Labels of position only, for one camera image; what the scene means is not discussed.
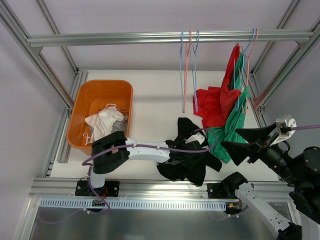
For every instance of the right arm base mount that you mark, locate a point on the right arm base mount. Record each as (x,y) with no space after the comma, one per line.
(222,190)

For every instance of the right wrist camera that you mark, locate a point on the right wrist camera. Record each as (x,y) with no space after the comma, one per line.
(284,125)

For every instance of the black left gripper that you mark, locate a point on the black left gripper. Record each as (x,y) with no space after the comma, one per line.
(186,146)

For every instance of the green tank top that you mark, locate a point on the green tank top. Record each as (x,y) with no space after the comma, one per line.
(235,120)

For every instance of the white slotted cable duct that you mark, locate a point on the white slotted cable duct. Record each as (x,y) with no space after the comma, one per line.
(134,204)

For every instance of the red tank top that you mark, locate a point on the red tank top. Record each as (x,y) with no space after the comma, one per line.
(215,104)

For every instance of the orange plastic basket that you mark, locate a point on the orange plastic basket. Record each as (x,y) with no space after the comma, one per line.
(92,97)

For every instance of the white tank top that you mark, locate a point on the white tank top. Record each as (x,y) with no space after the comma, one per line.
(100,124)

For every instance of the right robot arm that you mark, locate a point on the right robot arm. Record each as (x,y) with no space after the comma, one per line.
(289,208)

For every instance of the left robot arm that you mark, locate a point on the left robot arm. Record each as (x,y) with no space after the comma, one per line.
(110,152)

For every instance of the grey tank top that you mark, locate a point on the grey tank top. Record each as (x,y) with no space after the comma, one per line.
(120,125)

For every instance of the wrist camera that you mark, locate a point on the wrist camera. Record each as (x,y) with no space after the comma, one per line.
(197,141)
(284,125)

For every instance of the black tank top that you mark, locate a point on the black tank top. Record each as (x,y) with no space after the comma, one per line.
(177,172)

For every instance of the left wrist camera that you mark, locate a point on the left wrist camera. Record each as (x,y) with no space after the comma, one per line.
(197,141)

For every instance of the aluminium hanging rail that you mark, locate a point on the aluminium hanging rail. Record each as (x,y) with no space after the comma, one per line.
(131,38)

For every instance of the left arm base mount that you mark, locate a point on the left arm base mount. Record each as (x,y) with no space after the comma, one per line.
(109,189)

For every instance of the aluminium frame rail front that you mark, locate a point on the aluminium frame rail front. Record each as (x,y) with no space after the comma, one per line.
(162,187)

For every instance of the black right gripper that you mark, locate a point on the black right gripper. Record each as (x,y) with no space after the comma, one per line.
(258,146)

